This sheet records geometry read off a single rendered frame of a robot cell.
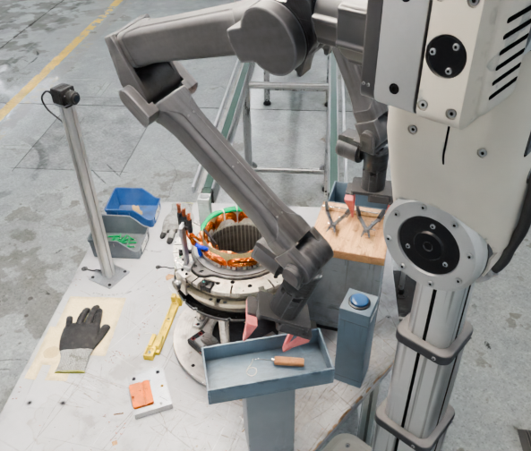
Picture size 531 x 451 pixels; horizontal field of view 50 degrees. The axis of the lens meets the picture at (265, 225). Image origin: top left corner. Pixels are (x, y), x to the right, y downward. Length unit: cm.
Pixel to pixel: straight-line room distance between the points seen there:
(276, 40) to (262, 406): 80
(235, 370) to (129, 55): 64
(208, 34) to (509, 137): 37
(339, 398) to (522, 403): 126
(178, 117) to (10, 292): 230
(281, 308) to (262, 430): 34
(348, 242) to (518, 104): 81
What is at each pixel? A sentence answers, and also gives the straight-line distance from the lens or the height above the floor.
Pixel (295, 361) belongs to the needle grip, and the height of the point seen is 104.
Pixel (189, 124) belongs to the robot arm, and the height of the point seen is 154.
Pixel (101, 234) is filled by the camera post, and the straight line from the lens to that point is 171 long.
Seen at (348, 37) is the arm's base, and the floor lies 177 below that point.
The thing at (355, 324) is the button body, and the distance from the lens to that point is 131.
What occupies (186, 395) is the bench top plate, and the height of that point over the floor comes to 78.
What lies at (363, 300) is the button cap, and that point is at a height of 104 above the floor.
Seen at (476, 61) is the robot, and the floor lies 178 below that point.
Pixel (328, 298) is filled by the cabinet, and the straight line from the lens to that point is 151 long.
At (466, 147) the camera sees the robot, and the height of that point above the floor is 162.
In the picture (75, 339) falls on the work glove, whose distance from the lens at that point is 163.
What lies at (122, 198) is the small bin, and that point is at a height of 81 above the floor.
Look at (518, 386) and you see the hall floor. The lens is 263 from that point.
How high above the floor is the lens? 195
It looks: 37 degrees down
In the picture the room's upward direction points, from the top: 1 degrees counter-clockwise
